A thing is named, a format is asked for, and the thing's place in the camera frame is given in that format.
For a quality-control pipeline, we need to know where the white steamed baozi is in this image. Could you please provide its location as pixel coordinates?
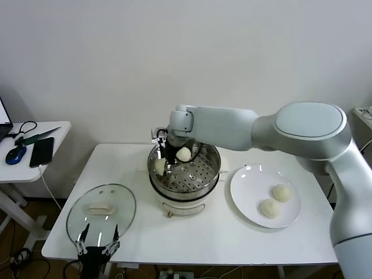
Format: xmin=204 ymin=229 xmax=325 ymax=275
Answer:
xmin=259 ymin=199 xmax=281 ymax=219
xmin=271 ymin=185 xmax=292 ymax=203
xmin=155 ymin=159 xmax=167 ymax=177
xmin=176 ymin=146 xmax=192 ymax=163

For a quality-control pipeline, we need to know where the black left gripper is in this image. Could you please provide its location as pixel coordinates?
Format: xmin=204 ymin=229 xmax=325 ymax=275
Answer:
xmin=74 ymin=223 xmax=121 ymax=279

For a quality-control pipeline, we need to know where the white side desk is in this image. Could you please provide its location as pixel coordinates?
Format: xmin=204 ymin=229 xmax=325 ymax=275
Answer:
xmin=352 ymin=106 xmax=372 ymax=130

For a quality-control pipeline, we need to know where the white round plate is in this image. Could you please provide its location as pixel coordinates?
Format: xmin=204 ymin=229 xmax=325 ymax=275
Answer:
xmin=229 ymin=164 xmax=302 ymax=229

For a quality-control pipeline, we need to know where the dark green knife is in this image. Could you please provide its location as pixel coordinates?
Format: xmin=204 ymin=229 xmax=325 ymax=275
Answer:
xmin=15 ymin=126 xmax=62 ymax=148

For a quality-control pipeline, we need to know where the white floor cable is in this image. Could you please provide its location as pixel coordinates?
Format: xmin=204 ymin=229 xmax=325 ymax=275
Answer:
xmin=200 ymin=266 xmax=245 ymax=279

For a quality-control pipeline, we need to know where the round glass pot lid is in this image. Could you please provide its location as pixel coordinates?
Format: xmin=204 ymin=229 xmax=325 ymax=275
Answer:
xmin=66 ymin=183 xmax=137 ymax=248

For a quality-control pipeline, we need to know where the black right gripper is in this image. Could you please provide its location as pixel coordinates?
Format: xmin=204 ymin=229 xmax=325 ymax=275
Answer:
xmin=158 ymin=142 xmax=178 ymax=177

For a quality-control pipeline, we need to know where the white power strip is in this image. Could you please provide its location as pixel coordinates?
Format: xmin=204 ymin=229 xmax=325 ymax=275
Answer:
xmin=357 ymin=106 xmax=372 ymax=120

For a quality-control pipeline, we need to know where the blue computer mouse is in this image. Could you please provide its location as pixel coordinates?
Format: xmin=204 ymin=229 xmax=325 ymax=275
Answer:
xmin=5 ymin=145 xmax=27 ymax=166

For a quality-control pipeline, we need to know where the grey floor power strip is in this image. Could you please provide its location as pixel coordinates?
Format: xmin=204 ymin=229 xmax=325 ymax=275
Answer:
xmin=160 ymin=269 xmax=195 ymax=279

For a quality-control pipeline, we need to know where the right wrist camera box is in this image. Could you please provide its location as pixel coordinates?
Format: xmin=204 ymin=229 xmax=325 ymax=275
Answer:
xmin=149 ymin=127 xmax=167 ymax=145

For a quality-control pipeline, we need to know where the black smartphone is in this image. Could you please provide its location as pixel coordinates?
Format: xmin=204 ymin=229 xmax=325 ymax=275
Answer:
xmin=29 ymin=137 xmax=55 ymax=169

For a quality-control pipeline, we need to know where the black floor cable bundle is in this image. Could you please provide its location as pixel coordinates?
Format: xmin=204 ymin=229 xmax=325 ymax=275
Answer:
xmin=10 ymin=248 xmax=52 ymax=279

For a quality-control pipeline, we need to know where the white electric cooking pot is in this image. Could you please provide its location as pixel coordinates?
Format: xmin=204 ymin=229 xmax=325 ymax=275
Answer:
xmin=149 ymin=171 xmax=228 ymax=219

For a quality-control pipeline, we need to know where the stainless steel steamer basket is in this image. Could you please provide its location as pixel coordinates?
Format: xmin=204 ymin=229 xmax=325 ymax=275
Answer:
xmin=140 ymin=134 xmax=230 ymax=202

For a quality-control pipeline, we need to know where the white charging cable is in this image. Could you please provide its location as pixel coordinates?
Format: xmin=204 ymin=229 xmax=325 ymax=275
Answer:
xmin=39 ymin=165 xmax=63 ymax=212

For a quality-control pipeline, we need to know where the white side table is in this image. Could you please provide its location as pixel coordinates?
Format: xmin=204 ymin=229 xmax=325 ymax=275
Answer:
xmin=0 ymin=121 xmax=73 ymax=242

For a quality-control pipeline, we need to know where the black looped strap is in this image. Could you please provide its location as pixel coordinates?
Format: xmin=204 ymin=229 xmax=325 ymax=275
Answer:
xmin=8 ymin=121 xmax=38 ymax=141

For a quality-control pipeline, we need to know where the black laptop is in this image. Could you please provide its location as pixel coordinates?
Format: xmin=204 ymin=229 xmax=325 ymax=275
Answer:
xmin=0 ymin=95 xmax=15 ymax=144

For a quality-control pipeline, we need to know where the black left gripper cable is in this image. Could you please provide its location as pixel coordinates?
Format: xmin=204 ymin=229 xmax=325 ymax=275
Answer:
xmin=65 ymin=260 xmax=83 ymax=279

